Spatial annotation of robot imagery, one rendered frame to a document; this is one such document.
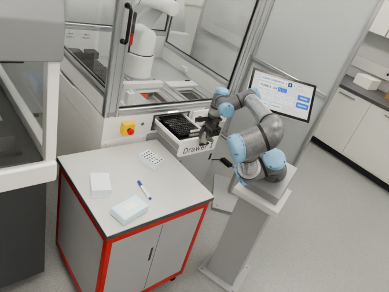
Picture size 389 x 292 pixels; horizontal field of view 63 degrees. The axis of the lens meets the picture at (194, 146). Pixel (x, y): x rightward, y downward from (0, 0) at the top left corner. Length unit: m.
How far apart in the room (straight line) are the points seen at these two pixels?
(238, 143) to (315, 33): 2.18
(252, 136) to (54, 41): 0.78
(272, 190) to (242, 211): 0.24
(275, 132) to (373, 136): 3.23
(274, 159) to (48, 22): 1.14
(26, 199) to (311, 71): 2.60
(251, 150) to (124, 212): 0.61
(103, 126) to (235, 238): 1.05
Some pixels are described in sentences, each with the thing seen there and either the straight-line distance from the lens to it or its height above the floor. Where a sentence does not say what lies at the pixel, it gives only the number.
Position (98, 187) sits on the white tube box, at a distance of 1.52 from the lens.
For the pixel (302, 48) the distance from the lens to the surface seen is 3.32.
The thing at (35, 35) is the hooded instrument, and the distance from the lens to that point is 1.21.
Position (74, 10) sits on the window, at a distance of 2.09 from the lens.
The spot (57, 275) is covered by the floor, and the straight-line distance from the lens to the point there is 2.21.
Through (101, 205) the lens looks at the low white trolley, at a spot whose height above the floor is 0.76.
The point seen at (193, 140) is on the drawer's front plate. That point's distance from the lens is 1.81.
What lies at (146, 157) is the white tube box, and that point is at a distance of 1.79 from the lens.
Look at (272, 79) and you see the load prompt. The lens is 2.55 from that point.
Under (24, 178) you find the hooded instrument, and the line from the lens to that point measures 1.50.
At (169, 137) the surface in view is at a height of 0.87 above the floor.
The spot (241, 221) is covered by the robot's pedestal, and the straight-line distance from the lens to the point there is 1.98.
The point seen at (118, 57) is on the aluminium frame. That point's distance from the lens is 1.66.
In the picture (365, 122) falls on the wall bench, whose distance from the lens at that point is 4.43.
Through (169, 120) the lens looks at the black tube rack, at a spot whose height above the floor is 0.90.
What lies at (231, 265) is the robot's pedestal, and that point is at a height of 0.19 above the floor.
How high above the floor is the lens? 1.81
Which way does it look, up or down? 30 degrees down
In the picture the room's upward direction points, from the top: 17 degrees clockwise
